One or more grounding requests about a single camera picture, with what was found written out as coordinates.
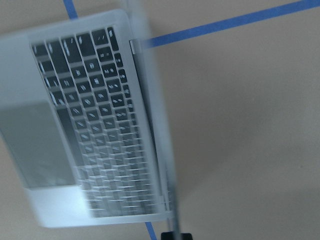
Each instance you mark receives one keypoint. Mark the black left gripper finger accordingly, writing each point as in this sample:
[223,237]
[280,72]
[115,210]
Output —
[173,236]

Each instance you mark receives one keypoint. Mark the grey laptop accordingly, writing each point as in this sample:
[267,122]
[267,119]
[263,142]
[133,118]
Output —
[81,114]

